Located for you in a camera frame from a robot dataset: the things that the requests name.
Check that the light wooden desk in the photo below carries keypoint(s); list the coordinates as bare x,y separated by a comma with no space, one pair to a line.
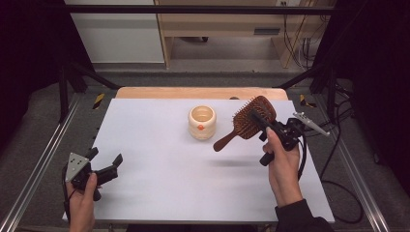
222,22

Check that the black horizontal frame bar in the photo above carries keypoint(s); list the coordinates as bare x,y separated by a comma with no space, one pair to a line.
193,9

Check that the black metal stand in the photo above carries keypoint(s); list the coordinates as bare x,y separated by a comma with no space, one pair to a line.
64,96
331,93

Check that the person's left hand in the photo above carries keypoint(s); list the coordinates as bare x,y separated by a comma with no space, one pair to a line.
80,203

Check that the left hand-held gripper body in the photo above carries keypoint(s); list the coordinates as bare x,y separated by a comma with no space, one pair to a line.
80,175

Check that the light wooden table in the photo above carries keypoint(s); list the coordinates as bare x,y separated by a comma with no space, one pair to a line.
193,92

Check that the brown wooden hairbrush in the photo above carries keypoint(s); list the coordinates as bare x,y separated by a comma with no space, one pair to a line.
245,124

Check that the yellow clamp right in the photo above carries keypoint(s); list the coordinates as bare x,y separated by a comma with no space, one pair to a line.
303,100

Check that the aluminium rail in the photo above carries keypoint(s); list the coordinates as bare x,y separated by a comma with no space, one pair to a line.
357,180
42,164

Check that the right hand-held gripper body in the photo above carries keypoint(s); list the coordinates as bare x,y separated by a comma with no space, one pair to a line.
291,135

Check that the cream ceramic cup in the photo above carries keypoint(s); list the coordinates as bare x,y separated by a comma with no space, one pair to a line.
202,132

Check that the white board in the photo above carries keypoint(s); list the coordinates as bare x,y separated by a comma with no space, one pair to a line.
161,167

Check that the person's right hand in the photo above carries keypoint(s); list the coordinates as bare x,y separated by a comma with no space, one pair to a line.
285,174

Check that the white cabinet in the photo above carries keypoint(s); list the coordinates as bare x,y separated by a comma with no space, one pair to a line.
119,35

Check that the black curtain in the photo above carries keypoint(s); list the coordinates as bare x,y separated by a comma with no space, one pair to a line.
29,58
380,80

